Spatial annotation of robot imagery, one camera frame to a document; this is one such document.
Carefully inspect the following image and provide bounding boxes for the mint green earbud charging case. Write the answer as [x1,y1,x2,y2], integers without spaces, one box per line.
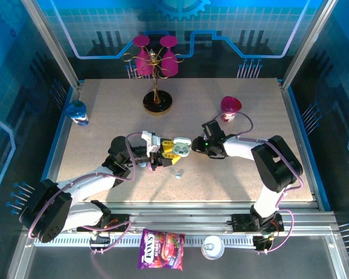
[171,137,192,158]

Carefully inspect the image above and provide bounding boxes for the pink lidded cup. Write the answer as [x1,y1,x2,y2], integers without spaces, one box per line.
[220,95,243,123]

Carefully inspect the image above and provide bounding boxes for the blue lidded cup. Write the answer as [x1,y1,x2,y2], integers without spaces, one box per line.
[65,99,90,127]

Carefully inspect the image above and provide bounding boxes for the pink wine glass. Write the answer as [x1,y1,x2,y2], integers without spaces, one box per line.
[132,34,154,77]
[159,35,180,78]

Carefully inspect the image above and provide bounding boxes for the purple Fox's candy bag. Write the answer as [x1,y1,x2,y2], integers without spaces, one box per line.
[137,228,186,271]

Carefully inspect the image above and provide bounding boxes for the small black control box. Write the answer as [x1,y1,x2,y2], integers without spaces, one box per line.
[252,234,276,254]
[88,232,111,254]

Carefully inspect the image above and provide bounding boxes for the gold wire glass rack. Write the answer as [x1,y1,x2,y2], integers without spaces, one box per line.
[121,48,186,116]

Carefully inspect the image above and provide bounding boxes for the aluminium side rail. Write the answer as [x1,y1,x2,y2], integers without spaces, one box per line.
[279,80,323,210]
[39,81,84,204]

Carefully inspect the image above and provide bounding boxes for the aluminium front rail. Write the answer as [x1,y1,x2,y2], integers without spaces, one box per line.
[26,200,341,248]

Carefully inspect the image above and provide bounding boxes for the white slotted cable duct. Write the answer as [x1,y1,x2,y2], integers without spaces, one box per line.
[34,235,257,247]

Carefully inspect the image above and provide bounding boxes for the aluminium frame post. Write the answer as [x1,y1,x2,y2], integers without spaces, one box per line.
[280,0,339,88]
[20,0,81,90]

